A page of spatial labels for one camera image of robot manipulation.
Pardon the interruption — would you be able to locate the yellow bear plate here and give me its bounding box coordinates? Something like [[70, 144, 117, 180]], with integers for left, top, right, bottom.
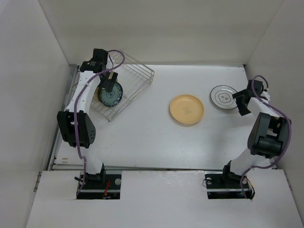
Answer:
[[169, 95, 205, 125]]

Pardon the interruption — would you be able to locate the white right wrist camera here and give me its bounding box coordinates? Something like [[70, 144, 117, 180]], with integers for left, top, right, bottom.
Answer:
[[260, 90, 271, 103]]

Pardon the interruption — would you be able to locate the yellow patterned plate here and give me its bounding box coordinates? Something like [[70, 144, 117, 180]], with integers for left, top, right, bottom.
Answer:
[[95, 87, 100, 102]]

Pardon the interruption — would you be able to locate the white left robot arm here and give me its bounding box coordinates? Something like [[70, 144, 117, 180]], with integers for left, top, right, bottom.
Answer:
[[57, 48, 125, 186]]

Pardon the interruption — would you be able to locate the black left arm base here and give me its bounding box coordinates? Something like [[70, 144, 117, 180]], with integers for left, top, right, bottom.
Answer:
[[74, 172, 122, 200]]

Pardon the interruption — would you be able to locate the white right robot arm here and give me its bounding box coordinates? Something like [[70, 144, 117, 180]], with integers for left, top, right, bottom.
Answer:
[[220, 78, 292, 187]]

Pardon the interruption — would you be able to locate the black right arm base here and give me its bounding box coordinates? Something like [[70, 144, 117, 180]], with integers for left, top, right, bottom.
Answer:
[[202, 172, 255, 200]]

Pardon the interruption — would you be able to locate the blue patterned plate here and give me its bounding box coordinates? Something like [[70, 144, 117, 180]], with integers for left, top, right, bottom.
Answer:
[[97, 82, 124, 107]]

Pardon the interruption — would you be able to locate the clear wire dish rack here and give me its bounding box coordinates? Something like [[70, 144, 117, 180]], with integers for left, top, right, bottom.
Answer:
[[91, 52, 154, 121]]

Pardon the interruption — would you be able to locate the white plate black rim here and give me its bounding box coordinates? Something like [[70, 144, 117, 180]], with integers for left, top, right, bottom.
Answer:
[[210, 85, 237, 110]]

